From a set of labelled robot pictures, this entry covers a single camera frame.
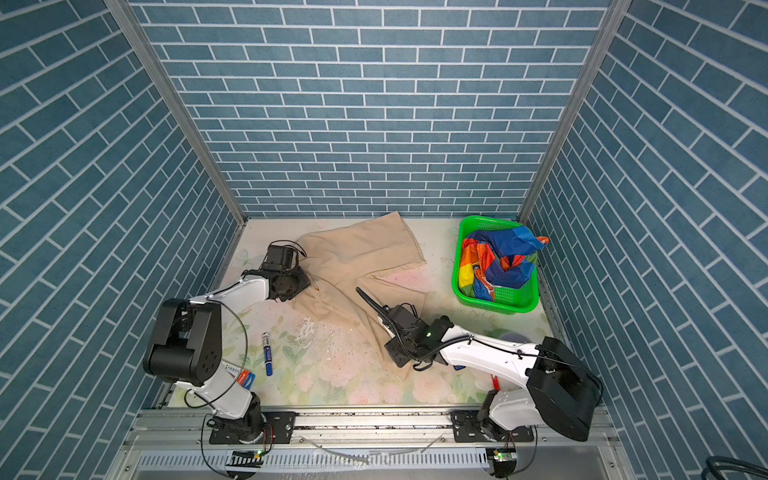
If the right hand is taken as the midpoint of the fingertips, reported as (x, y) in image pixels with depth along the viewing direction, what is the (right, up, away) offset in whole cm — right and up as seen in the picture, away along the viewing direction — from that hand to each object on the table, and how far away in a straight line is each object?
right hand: (390, 344), depth 83 cm
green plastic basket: (+41, +10, +15) cm, 45 cm away
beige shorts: (-16, +23, +24) cm, 38 cm away
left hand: (-27, +16, +14) cm, 35 cm away
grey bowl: (+34, +3, -1) cm, 35 cm away
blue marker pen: (-35, -3, +2) cm, 36 cm away
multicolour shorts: (+33, +24, +8) cm, 41 cm away
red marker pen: (+29, -10, -2) cm, 30 cm away
